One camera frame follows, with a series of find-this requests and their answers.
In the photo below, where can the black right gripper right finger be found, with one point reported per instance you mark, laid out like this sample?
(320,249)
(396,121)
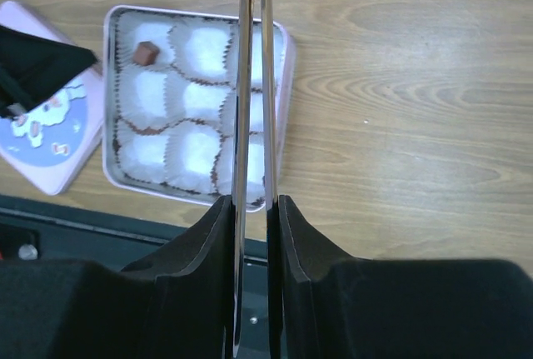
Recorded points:
(325,303)

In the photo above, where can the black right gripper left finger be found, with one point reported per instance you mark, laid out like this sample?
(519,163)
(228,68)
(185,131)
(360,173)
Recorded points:
(176,302)

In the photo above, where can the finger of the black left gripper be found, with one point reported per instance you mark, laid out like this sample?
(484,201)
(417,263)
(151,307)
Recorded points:
(34,68)

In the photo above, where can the reddish brown chocolate cube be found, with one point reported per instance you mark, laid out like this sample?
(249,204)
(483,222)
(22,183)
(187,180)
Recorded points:
(146,53)

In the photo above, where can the pink chocolate tin box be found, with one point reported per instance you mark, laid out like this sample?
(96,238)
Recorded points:
(169,127)

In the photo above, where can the pink tin lid with bunny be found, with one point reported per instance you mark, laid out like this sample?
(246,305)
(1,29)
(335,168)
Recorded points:
(50,144)

